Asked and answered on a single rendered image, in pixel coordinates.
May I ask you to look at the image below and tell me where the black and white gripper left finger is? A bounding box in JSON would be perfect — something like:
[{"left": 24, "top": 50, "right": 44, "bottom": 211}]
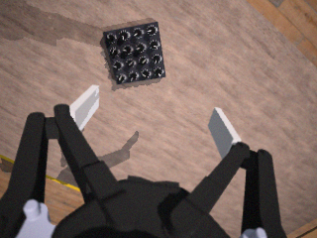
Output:
[{"left": 0, "top": 85, "right": 140, "bottom": 238}]

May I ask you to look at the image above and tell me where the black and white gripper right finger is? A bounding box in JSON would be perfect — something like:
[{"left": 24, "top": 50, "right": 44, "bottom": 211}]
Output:
[{"left": 166, "top": 107, "right": 287, "bottom": 238}]

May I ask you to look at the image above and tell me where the black knob box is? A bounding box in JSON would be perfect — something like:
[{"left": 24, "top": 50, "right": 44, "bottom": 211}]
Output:
[{"left": 102, "top": 22, "right": 165, "bottom": 85}]

